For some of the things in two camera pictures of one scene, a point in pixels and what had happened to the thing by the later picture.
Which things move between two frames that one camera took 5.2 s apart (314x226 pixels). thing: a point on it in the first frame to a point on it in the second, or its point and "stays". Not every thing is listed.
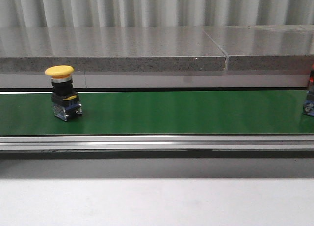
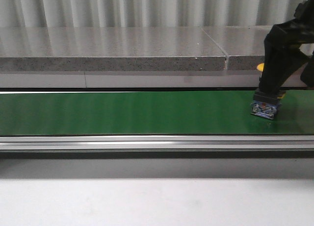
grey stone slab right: (265, 47) stays
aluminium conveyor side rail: (154, 147) stays
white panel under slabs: (271, 79) stays
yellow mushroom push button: (65, 102) to (260, 67)
